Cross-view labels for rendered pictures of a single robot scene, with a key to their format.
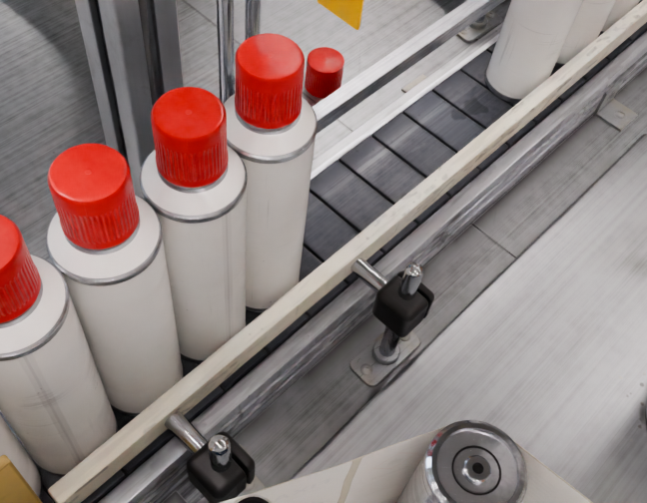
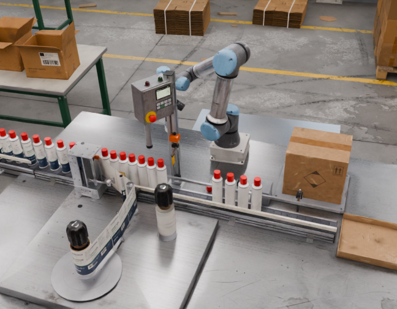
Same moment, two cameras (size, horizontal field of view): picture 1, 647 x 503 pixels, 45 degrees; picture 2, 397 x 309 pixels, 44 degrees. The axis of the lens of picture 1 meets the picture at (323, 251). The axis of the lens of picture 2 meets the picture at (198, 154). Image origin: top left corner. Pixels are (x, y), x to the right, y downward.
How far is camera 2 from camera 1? 227 cm
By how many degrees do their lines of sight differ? 51
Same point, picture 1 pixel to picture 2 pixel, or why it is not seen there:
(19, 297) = (131, 160)
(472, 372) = not seen: hidden behind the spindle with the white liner
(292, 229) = (159, 181)
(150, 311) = (140, 173)
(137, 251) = (140, 165)
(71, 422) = (132, 178)
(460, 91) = (210, 198)
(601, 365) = not seen: hidden behind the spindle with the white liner
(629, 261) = (190, 222)
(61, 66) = (191, 165)
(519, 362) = not seen: hidden behind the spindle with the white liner
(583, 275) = (184, 218)
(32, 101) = (183, 165)
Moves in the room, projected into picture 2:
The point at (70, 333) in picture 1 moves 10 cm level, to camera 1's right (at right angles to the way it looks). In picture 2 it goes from (133, 167) to (137, 179)
